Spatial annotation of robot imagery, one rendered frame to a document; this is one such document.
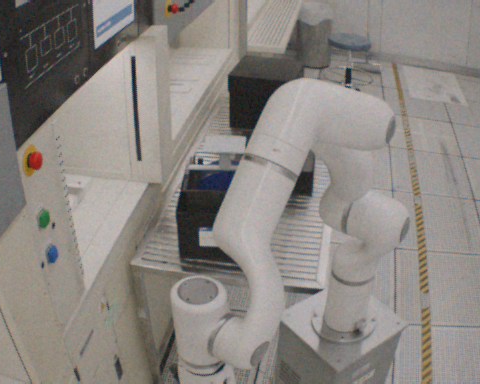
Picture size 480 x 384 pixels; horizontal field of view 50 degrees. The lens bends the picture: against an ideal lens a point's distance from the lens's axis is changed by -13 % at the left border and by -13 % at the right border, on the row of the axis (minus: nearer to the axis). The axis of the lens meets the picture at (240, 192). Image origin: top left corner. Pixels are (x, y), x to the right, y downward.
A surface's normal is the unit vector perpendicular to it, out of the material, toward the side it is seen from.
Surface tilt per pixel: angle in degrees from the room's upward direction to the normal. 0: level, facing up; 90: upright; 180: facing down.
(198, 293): 0
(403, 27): 90
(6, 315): 90
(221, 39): 90
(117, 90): 90
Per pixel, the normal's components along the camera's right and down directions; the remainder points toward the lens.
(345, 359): 0.00, -0.84
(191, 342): -0.44, 0.50
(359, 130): 0.24, 0.36
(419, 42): -0.19, 0.53
